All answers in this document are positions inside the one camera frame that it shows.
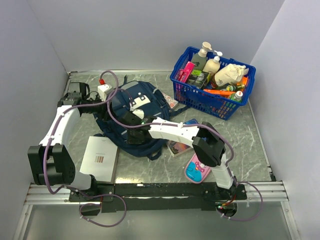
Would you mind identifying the Jane Eyre blue book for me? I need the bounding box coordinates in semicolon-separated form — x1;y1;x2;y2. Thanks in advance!
166;118;198;158

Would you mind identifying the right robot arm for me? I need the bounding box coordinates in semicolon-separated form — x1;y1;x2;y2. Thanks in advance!
119;112;237;199

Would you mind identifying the black green box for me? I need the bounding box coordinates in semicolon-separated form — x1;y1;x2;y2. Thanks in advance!
186;70;211;90

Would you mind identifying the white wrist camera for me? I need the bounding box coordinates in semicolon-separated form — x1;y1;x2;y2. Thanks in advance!
132;109;145;119
97;78;113;102

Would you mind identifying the white notebook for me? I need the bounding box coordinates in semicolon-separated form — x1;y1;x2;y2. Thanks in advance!
79;136;119;184

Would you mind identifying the blue plastic basket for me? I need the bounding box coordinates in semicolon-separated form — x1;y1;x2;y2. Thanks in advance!
170;46;256;120

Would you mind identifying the pink cartoon pencil case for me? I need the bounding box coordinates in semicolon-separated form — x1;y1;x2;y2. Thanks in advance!
184;154;211;184

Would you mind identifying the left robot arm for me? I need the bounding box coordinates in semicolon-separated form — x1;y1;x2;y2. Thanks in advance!
27;82;112;201

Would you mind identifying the cream pump bottle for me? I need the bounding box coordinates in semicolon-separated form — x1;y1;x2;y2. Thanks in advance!
202;50;223;76

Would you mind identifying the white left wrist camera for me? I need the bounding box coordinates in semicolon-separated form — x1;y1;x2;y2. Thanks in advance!
97;78;113;102

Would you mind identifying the beige cloth bag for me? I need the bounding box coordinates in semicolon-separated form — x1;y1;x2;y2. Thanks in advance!
213;64;249;87

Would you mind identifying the green drink bottle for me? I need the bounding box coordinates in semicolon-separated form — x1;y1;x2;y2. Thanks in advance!
228;91;244;103

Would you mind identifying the dark glass bottle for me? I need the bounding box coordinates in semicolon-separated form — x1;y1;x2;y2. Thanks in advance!
215;83;246;92

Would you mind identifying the pink box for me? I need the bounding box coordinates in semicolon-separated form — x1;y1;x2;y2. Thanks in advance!
178;61;195;83

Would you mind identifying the grey-green pump bottle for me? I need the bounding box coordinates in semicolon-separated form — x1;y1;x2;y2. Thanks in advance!
191;41;212;71

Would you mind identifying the navy blue student backpack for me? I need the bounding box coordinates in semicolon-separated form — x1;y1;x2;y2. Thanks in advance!
93;81;189;161

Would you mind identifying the Little Women floral book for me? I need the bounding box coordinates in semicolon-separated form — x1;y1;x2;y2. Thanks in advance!
162;93;179;110

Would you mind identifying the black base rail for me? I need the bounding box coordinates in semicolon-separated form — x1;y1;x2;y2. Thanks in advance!
69;182;247;213

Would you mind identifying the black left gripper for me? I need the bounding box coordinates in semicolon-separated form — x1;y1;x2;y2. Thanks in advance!
83;92;118;122

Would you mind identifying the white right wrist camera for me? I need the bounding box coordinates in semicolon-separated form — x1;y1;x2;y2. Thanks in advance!
132;109;145;119

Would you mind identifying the aluminium frame rail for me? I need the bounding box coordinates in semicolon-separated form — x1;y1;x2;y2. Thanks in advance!
24;181;289;206

